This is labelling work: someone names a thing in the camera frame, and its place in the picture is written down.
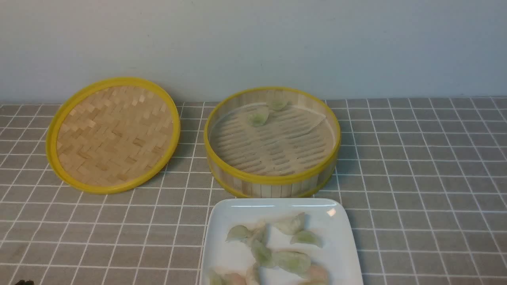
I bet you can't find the green dumpling plate left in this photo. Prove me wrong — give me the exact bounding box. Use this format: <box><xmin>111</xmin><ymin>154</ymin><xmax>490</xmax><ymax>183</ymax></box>
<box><xmin>226</xmin><ymin>225</ymin><xmax>252</xmax><ymax>242</ymax></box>

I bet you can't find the pale dumpling plate top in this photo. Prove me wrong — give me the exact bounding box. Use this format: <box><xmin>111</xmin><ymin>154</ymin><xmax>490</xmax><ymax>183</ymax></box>
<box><xmin>272</xmin><ymin>212</ymin><xmax>306</xmax><ymax>235</ymax></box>

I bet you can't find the pale dumpling plate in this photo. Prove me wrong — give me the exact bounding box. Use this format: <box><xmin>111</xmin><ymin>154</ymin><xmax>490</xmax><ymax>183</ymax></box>
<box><xmin>272</xmin><ymin>212</ymin><xmax>306</xmax><ymax>235</ymax></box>
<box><xmin>244</xmin><ymin>222</ymin><xmax>268</xmax><ymax>247</ymax></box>

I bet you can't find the pale dumpling plate middle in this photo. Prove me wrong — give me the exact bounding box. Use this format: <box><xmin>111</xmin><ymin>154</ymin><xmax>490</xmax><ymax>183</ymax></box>
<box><xmin>244</xmin><ymin>222</ymin><xmax>268</xmax><ymax>247</ymax></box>

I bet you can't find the white square plate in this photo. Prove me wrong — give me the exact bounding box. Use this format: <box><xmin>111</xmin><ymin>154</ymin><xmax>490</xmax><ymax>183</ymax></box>
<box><xmin>199</xmin><ymin>198</ymin><xmax>363</xmax><ymax>285</ymax></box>

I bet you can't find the green dumpling plate right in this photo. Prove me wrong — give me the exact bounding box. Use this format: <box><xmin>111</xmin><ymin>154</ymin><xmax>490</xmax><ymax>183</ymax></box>
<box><xmin>290</xmin><ymin>230</ymin><xmax>324</xmax><ymax>248</ymax></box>

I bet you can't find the green dumpling plate centre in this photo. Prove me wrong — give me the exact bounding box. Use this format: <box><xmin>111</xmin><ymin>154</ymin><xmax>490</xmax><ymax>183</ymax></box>
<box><xmin>250</xmin><ymin>239</ymin><xmax>276</xmax><ymax>268</ymax></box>

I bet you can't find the large green dumpling plate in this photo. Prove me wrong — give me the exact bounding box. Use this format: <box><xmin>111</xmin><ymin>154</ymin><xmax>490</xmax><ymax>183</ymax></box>
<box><xmin>272</xmin><ymin>251</ymin><xmax>312</xmax><ymax>277</ymax></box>

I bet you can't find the pink dumpling plate bottom left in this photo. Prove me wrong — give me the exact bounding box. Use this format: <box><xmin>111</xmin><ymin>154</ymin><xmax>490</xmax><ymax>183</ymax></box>
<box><xmin>208</xmin><ymin>270</ymin><xmax>246</xmax><ymax>285</ymax></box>

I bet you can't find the pink dumpling plate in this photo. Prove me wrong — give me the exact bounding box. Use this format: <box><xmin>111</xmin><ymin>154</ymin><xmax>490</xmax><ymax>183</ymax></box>
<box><xmin>299</xmin><ymin>264</ymin><xmax>330</xmax><ymax>285</ymax></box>
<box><xmin>208</xmin><ymin>270</ymin><xmax>246</xmax><ymax>285</ymax></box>

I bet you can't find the pink dumpling plate right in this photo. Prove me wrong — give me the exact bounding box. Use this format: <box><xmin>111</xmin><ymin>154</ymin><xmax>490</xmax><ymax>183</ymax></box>
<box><xmin>299</xmin><ymin>264</ymin><xmax>330</xmax><ymax>285</ymax></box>

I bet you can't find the white mesh steamer liner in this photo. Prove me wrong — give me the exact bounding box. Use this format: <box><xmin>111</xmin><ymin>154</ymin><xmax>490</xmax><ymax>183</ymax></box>
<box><xmin>208</xmin><ymin>103</ymin><xmax>337</xmax><ymax>176</ymax></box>

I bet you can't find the yellow-rimmed bamboo steamer basket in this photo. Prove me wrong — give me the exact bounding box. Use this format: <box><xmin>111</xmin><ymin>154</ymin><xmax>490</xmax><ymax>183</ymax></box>
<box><xmin>204</xmin><ymin>87</ymin><xmax>341</xmax><ymax>198</ymax></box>

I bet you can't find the yellow-rimmed bamboo steamer lid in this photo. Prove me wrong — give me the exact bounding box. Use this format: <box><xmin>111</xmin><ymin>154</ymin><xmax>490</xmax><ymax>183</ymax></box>
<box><xmin>46</xmin><ymin>77</ymin><xmax>181</xmax><ymax>195</ymax></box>

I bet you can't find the grey checked tablecloth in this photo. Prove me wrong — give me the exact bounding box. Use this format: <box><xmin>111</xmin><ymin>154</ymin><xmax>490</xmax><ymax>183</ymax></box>
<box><xmin>0</xmin><ymin>98</ymin><xmax>507</xmax><ymax>285</ymax></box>

